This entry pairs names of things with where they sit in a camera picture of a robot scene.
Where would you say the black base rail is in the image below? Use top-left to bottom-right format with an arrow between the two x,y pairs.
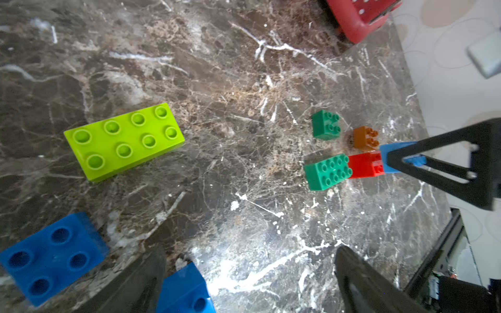
404,208 -> 500,312

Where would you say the light blue 2x4 lego brick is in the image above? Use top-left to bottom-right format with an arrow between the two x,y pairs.
378,141 -> 427,175

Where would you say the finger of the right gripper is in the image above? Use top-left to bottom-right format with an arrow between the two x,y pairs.
387,118 -> 500,211

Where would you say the lime green 2x4 lego brick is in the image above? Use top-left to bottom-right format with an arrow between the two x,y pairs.
64,103 -> 185,182

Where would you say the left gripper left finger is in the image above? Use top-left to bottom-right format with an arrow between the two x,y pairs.
76,245 -> 166,312

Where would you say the green 2x2 lego brick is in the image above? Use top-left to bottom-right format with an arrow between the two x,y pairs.
311,110 -> 341,141

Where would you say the red polka dot toaster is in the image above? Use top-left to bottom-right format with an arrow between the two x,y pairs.
326,0 -> 402,44

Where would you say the blue 2x2 lego brick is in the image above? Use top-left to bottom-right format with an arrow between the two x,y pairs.
1,212 -> 109,307
156,263 -> 216,313

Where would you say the red 2x2 lego brick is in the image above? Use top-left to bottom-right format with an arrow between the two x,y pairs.
348,151 -> 385,179

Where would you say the orange 2x2 lego brick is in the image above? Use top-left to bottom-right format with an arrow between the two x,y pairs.
353,126 -> 380,152

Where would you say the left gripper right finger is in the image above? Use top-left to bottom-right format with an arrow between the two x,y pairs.
335,245 -> 431,312

